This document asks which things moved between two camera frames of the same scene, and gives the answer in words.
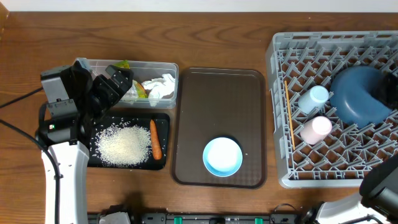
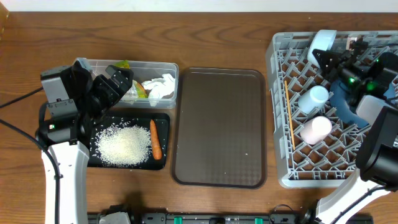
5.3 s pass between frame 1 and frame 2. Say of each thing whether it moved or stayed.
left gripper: stayed
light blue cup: stayed
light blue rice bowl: moved
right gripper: moved
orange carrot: stayed
